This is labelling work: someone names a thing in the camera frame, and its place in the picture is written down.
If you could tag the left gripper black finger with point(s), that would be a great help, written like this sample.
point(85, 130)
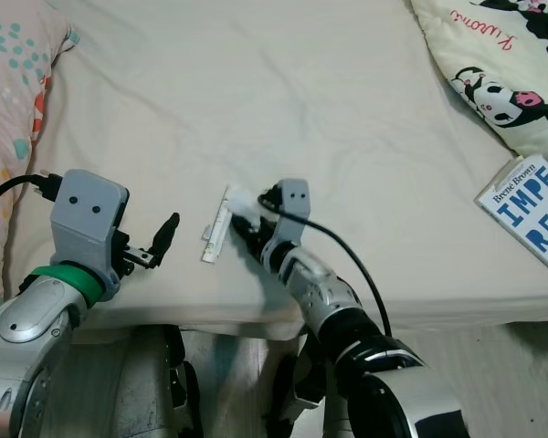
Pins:
point(164, 237)

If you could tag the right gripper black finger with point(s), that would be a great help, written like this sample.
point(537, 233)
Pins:
point(269, 196)
point(245, 233)

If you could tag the white stick packet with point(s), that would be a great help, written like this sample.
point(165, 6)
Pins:
point(217, 228)

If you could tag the white tissue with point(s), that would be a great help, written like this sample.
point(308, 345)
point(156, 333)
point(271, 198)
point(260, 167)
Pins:
point(242, 203)

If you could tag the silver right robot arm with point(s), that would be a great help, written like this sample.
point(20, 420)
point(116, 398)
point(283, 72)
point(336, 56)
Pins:
point(347, 319)

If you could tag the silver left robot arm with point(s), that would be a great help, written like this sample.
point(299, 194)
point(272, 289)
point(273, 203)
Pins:
point(27, 347)

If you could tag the cream sheeted mattress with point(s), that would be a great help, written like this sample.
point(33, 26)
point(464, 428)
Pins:
point(301, 109)

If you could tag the white book with blue letters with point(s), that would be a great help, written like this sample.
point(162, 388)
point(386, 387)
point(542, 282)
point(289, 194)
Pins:
point(530, 228)

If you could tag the grey robot left leg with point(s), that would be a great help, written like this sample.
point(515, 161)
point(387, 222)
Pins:
point(155, 383)

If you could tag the grey robot leg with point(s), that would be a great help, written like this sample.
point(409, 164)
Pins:
point(155, 383)
point(301, 383)

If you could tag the grey robot right leg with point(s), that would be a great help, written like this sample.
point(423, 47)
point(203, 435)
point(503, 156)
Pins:
point(301, 383)

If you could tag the cream cartoon print blanket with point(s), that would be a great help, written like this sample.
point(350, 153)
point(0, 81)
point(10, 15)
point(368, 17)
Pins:
point(511, 55)

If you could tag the pink pillow with red spots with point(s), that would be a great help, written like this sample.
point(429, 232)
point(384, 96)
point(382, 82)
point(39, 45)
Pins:
point(9, 91)

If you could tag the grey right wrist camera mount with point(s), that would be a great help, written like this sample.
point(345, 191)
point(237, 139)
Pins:
point(294, 205)

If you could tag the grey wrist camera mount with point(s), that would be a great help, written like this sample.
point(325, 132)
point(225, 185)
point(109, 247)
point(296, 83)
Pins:
point(294, 205)
point(87, 219)

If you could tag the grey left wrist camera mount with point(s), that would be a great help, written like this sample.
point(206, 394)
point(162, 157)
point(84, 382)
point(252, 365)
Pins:
point(87, 219)

